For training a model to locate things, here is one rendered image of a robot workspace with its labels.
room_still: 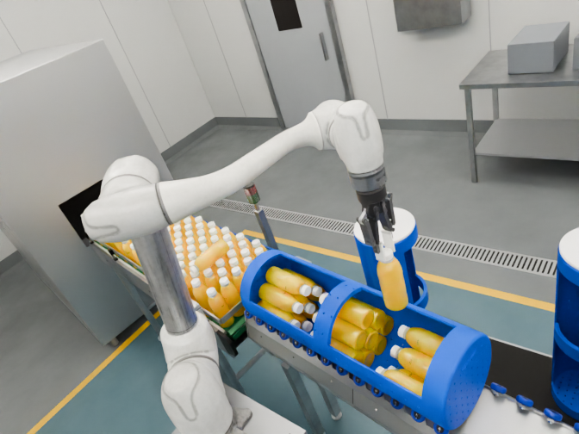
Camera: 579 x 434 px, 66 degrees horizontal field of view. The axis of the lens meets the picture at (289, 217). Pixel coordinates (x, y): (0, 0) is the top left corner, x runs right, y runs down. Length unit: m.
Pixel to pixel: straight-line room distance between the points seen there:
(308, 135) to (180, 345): 0.73
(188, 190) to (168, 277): 0.37
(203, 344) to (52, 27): 5.04
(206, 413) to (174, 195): 0.64
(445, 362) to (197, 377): 0.67
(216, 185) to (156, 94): 5.63
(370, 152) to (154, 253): 0.62
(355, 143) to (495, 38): 3.61
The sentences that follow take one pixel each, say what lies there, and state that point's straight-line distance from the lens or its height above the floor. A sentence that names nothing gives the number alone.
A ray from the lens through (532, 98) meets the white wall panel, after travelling 4.68.
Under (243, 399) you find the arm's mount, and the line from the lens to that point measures 1.55.
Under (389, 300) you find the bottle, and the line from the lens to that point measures 1.34.
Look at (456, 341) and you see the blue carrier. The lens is 1.32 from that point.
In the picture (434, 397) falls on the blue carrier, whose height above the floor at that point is 1.16.
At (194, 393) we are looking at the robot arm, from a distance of 1.31.
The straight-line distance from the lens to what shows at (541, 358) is 2.66.
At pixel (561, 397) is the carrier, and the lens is 2.53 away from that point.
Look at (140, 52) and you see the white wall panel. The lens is 6.54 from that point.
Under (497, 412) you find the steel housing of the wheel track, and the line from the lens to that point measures 1.56.
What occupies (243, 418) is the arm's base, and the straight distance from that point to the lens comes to 1.49.
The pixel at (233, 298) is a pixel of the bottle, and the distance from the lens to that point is 2.00.
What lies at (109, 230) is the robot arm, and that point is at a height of 1.84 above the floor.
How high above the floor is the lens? 2.26
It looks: 32 degrees down
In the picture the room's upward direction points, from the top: 20 degrees counter-clockwise
